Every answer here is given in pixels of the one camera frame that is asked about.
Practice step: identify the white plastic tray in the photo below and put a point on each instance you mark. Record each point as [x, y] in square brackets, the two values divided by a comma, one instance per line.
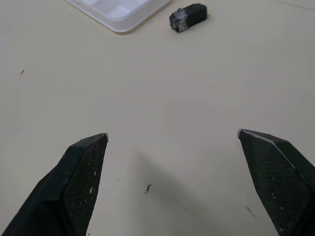
[118, 13]

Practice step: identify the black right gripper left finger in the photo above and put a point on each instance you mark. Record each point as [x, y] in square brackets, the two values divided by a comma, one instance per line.
[61, 186]

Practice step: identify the black eraser with worn end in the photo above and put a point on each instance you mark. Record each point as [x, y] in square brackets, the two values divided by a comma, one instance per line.
[189, 17]

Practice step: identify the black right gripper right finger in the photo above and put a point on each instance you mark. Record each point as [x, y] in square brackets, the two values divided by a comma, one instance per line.
[283, 182]

